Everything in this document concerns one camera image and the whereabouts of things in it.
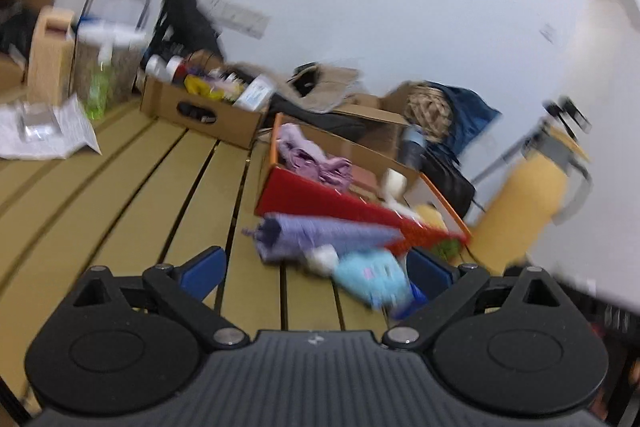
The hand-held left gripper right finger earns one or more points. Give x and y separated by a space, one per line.
432 272

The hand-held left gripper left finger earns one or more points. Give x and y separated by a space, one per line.
202 274

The white and yellow plush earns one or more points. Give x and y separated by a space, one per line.
430 216

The light blue plush toy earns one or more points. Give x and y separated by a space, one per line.
370 277

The white sponge block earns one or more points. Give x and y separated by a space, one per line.
394 182

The red cardboard box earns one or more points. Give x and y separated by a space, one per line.
320 202

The lilac fluffy towel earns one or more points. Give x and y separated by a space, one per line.
297 142

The black duffel bag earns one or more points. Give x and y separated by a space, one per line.
450 184

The slatted wooden folding table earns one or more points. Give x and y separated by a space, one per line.
150 187

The yellow thermos jug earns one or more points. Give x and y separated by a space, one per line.
525 197

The grey blue water bottle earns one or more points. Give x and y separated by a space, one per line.
412 147

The open cardboard box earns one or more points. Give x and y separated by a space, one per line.
372 124

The woven rattan ball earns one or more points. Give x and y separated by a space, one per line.
427 112

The brown cardboard tray box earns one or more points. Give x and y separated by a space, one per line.
200 112

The blue denim garment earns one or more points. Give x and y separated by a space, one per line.
470 112

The white paper sheet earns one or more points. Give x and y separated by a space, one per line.
70 132

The green pump bottle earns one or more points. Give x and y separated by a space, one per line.
98 89

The brown paper bag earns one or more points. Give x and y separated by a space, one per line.
325 84

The small clear plastic packet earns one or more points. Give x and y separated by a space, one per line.
40 122

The clear snack container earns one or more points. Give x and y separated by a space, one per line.
117 67

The tall wooden box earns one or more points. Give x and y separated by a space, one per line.
50 57

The large brown cardboard box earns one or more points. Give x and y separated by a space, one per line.
15 72

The black tripod with camera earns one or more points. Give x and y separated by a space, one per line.
500 162

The white wall outlet strip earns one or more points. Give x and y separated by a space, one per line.
240 17

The white wall switch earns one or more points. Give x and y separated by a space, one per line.
549 33

